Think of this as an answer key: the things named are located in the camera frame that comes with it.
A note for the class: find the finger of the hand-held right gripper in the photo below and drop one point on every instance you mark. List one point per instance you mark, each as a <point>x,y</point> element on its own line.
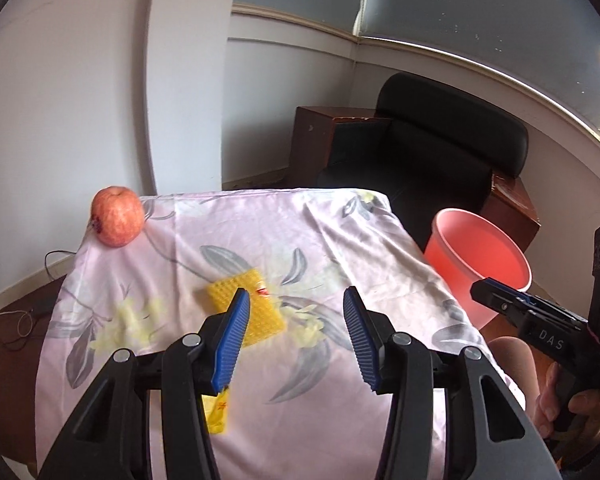
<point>555,312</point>
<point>500,300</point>

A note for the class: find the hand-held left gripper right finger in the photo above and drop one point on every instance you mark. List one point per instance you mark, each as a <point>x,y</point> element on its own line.
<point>360,340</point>

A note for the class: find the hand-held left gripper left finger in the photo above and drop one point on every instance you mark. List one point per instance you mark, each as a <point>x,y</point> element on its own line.
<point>232,340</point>

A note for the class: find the yellow foam net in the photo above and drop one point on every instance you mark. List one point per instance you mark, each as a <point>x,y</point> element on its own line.
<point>260,310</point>

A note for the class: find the pink plastic bucket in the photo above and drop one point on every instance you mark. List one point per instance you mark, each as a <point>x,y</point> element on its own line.
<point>475,255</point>

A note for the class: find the yellow wrapper with red print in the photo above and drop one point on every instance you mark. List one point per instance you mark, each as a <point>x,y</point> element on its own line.
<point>217,410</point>

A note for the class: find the person's right hand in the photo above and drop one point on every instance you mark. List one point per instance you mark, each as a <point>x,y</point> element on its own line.
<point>587,407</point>

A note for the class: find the person's leg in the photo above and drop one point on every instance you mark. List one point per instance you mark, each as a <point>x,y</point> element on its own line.
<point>517,375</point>

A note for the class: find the pink floral cloth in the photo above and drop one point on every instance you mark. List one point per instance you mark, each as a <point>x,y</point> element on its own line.
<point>190,230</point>

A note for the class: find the black leather armchair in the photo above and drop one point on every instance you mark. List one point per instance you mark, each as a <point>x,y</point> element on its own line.
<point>430,160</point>

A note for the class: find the red apple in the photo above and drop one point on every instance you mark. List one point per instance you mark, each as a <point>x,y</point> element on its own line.
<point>117,216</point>

